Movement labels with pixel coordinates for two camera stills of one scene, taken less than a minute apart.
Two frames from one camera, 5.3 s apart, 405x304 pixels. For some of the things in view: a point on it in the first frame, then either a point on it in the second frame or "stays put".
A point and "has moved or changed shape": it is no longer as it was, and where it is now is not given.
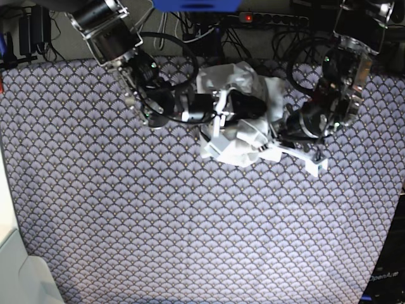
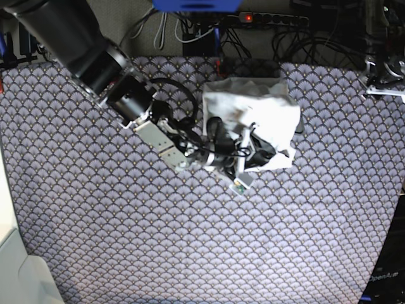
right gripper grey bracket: x=274 y=152 to x=372 y=90
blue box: x=197 y=6 stays put
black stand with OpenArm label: x=387 y=285 stays put
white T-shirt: x=244 y=104 has moved or changed shape
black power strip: x=272 y=18 stays put
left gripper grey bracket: x=242 y=106 to x=265 y=151
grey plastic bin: x=25 y=278 stays put
